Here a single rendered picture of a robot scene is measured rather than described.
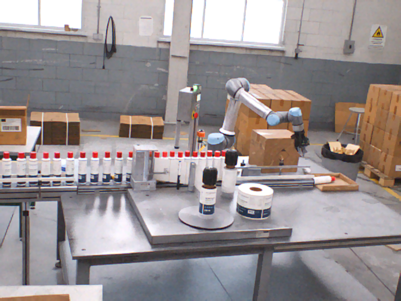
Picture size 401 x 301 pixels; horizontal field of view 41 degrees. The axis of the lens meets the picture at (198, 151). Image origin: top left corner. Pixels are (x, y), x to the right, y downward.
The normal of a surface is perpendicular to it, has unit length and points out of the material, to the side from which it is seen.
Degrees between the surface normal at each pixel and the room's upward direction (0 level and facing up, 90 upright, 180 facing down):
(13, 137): 89
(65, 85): 90
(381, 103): 90
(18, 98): 90
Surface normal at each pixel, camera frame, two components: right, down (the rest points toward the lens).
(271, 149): 0.34, 0.29
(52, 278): 0.09, -0.96
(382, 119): -0.96, -0.01
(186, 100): -0.30, 0.24
